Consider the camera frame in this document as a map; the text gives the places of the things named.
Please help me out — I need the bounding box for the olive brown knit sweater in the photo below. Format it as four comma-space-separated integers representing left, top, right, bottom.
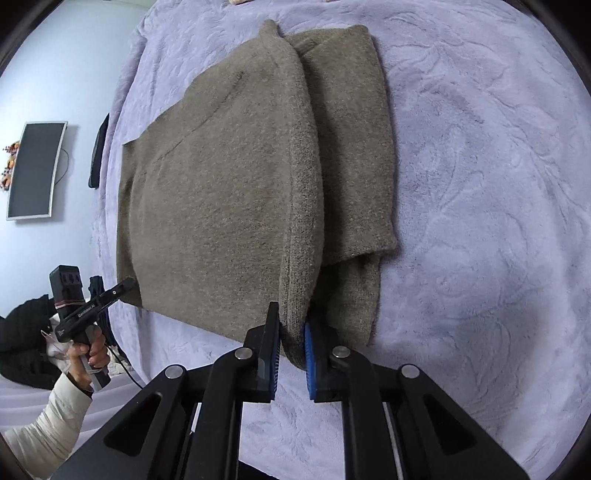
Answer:
116, 21, 397, 366

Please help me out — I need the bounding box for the cream sleeved left forearm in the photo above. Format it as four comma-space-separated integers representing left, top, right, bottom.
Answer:
2, 374, 92, 479

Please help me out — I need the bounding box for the black clothing pile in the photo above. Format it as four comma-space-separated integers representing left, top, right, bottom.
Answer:
0, 295, 61, 390

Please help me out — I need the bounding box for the person's left hand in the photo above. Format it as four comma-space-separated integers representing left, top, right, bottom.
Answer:
67, 326, 110, 392

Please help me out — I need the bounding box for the black bed corner pad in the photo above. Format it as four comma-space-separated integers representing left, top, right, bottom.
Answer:
88, 115, 109, 189

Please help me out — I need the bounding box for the lavender embossed bed blanket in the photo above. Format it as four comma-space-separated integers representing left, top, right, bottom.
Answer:
0, 0, 591, 480

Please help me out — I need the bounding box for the wall mounted monitor screen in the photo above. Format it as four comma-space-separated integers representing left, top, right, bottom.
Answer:
6, 121, 68, 221

